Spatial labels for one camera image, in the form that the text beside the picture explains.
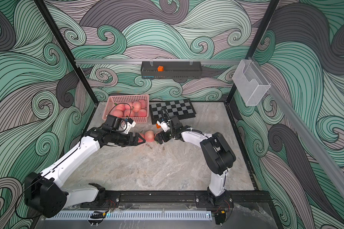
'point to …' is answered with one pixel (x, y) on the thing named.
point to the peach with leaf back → (142, 112)
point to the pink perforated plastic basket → (113, 100)
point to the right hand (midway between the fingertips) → (161, 135)
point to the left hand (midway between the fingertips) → (140, 140)
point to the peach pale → (149, 136)
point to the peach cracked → (121, 107)
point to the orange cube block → (158, 126)
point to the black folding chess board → (183, 109)
